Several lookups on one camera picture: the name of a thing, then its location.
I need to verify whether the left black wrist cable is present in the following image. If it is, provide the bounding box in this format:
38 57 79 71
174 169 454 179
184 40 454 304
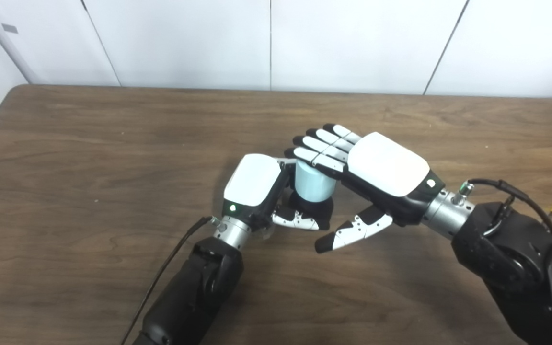
120 216 220 345

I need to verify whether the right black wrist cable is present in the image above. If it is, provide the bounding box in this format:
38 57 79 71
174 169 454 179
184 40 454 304
456 179 552 251

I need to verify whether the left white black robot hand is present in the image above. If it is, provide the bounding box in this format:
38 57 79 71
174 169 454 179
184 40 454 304
222 153 332 236

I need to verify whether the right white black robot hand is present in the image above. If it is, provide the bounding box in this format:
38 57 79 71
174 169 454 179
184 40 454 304
284 124 446 254

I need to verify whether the light-blue hose piece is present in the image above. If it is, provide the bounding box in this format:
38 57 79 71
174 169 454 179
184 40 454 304
294 161 338 203

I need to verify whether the black flared nozzle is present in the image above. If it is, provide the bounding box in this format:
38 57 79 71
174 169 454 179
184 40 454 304
288 192 334 230

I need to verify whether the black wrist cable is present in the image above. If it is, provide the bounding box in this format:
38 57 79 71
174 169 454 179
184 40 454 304
120 216 220 345
456 179 552 251

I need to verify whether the white corner post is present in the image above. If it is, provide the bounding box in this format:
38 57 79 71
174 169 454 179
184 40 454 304
0 0 43 86

